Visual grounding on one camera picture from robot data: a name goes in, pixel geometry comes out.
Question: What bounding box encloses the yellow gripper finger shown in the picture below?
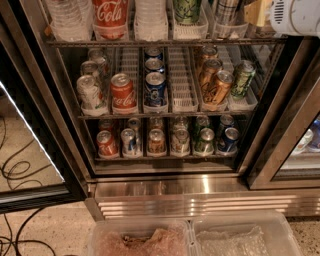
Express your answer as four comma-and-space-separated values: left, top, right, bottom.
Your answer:
244, 0, 273, 27

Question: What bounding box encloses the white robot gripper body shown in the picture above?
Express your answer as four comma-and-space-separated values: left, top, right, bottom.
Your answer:
270, 0, 320, 37

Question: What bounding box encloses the empty white shelf tray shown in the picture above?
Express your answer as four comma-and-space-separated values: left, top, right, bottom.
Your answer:
168, 47, 199, 113

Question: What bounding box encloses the blue can bottom shelf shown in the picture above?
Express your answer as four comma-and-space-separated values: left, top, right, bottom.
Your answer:
218, 127, 240, 153

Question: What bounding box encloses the green can bottom shelf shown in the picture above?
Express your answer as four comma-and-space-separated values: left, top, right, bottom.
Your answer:
195, 128, 214, 154

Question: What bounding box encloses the orange can bottom shelf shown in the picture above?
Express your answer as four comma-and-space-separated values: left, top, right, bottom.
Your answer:
148, 129, 166, 154

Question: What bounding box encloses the clear water bottle left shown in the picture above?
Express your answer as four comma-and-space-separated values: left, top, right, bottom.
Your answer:
45, 0, 93, 42

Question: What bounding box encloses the red can bottom shelf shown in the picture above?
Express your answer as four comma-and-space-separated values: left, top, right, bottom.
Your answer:
96, 130, 118, 157

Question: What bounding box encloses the open glass fridge door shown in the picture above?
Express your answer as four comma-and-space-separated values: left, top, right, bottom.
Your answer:
0, 0, 88, 213

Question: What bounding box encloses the green patterned can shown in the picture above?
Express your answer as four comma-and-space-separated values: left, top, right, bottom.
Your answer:
231, 60, 256, 99

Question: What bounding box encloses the gold can middle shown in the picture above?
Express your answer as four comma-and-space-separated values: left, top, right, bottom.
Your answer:
199, 58, 223, 92

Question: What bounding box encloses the gold can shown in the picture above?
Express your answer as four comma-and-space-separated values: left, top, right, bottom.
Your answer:
204, 70, 234, 105
199, 58, 223, 92

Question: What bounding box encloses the gold can front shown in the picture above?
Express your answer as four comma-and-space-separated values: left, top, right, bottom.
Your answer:
204, 70, 234, 105

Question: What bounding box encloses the blue can middle row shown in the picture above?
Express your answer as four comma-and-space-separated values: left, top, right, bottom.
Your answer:
145, 58, 165, 74

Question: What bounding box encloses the blue Pepsi can front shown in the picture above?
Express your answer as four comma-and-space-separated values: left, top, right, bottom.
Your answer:
144, 72, 166, 107

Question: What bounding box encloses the white green can bottom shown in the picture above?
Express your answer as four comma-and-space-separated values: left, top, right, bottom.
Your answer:
171, 129, 190, 155

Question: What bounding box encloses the white green can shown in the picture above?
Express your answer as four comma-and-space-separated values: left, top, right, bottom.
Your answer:
171, 129, 190, 155
76, 75, 106, 110

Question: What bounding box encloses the red Coca-Cola can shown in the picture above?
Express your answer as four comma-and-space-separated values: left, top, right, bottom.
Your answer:
111, 73, 137, 109

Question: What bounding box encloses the silver can middle left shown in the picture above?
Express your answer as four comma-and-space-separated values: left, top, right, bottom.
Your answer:
80, 60, 100, 80

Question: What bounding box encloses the blue white can bottom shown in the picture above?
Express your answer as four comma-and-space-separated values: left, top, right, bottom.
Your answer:
121, 128, 137, 155

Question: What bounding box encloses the white green can front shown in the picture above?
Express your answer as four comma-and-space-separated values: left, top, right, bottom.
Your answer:
76, 75, 106, 110

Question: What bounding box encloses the clear bin with bubble wrap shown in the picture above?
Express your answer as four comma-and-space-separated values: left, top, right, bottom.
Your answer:
191, 210, 303, 256

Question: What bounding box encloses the clear bin with brown wrap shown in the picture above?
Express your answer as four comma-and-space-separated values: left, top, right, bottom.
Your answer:
87, 218, 192, 256

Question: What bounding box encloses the black floor cable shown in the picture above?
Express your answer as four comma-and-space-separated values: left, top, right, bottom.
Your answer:
0, 207, 58, 256

